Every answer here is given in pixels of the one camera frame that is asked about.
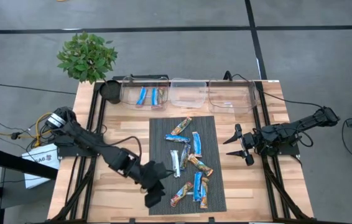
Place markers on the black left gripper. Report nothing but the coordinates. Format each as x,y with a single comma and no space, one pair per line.
154,177

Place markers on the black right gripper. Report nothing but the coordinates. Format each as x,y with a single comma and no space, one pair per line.
247,141

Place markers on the red chocolate chip granola bar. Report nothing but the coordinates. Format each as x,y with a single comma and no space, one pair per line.
181,194

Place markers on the dark multicoloured granola bar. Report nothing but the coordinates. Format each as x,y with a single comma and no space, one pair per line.
185,157

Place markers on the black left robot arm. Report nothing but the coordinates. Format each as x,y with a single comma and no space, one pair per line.
95,144

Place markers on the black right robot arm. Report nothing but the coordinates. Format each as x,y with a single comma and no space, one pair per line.
303,126

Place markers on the grey woven placemat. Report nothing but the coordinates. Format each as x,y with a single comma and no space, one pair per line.
160,193

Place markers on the white label strip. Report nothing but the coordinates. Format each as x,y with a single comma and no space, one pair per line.
189,193

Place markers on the clear plastic bin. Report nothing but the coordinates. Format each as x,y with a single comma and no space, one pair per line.
129,93
235,93

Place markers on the black table clamp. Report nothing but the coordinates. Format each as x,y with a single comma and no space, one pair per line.
132,221
211,220

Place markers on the frosted plastic bin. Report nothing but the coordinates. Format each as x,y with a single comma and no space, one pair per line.
188,93

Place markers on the black plant pot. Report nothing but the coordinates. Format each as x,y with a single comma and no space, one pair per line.
110,91

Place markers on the white printed paper bag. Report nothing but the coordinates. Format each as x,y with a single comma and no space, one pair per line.
40,165

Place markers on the green leafy plant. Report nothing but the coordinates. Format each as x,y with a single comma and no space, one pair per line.
86,57

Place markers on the black metal beam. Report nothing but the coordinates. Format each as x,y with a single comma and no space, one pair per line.
14,163

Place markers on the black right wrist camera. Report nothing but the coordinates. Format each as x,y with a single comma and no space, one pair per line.
249,140

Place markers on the black right frame rails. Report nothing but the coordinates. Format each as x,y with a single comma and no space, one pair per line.
264,109

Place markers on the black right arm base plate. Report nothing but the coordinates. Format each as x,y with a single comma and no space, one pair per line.
291,151

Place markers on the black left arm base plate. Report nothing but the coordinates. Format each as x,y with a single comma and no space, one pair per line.
76,152

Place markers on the black rear bracket bar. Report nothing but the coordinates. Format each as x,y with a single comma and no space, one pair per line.
145,77

